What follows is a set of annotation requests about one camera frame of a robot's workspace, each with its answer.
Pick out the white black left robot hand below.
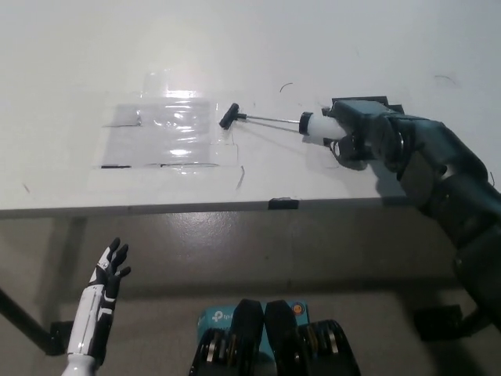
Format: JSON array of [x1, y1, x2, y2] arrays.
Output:
[[64, 237, 132, 358]]

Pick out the black diagonal table leg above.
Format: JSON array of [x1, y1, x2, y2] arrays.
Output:
[[0, 287, 55, 356]]

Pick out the teal router box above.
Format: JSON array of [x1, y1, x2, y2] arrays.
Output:
[[196, 301, 310, 357]]

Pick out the small white air pump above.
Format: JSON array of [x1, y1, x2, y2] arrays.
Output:
[[218, 102, 350, 148]]

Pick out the black table edge clip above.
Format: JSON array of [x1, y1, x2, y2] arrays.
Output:
[[268, 197, 300, 210]]

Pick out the black floor marker plate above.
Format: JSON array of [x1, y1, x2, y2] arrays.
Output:
[[414, 304, 481, 340], [49, 320, 80, 356]]

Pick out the dark teal right robot hand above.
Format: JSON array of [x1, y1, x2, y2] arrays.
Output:
[[321, 99, 397, 172]]

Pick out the transparent taped plastic sheet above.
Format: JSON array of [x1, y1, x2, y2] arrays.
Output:
[[92, 70, 243, 172]]

